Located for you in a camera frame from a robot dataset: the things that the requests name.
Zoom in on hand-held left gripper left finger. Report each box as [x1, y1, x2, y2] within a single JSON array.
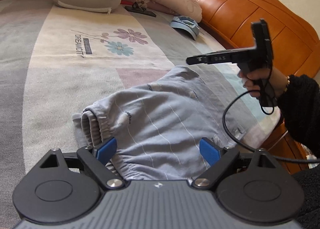
[[39, 136, 125, 190]]

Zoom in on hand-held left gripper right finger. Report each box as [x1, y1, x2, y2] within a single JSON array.
[[191, 137, 278, 191]]

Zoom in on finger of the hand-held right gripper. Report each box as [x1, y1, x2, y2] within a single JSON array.
[[186, 55, 210, 66]]

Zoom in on grey pants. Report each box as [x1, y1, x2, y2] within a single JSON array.
[[72, 65, 248, 182]]

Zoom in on person's right forearm black sleeve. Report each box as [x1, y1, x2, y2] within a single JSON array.
[[277, 74, 320, 158]]

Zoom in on person's right hand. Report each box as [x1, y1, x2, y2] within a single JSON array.
[[237, 67, 288, 100]]

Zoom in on blue cap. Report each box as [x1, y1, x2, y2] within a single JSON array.
[[171, 15, 200, 41]]

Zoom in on wooden bed headboard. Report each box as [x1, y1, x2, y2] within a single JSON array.
[[169, 0, 320, 85]]

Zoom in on black hair clip with flower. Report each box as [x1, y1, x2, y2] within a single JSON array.
[[124, 1, 157, 18]]

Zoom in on person's black clothing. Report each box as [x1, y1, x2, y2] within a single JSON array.
[[292, 166, 320, 229]]

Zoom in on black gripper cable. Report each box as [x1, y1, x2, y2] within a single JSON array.
[[222, 67, 320, 163]]

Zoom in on wooden bed side rail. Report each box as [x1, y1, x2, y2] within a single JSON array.
[[262, 121, 316, 175]]

